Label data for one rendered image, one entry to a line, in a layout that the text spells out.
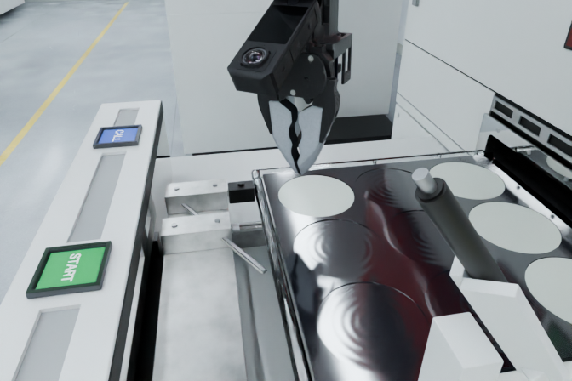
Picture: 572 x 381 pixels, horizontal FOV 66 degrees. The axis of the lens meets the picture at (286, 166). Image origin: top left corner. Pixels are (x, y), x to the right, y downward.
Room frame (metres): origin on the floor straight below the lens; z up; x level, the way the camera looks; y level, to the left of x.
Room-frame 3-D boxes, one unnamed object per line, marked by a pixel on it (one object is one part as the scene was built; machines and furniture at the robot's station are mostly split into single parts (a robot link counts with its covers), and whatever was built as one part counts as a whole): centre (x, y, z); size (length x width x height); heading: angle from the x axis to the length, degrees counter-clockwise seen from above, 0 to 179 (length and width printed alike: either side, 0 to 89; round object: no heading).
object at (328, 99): (0.43, -0.03, 1.05); 0.05 x 0.02 x 0.09; 64
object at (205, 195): (0.49, 0.12, 0.89); 0.08 x 0.03 x 0.03; 100
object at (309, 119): (0.45, -0.04, 1.01); 0.06 x 0.03 x 0.09; 154
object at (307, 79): (0.47, -0.02, 1.11); 0.09 x 0.08 x 0.12; 154
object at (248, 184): (0.50, 0.06, 0.90); 0.04 x 0.02 x 0.03; 100
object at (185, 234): (0.41, 0.11, 0.89); 0.08 x 0.03 x 0.03; 100
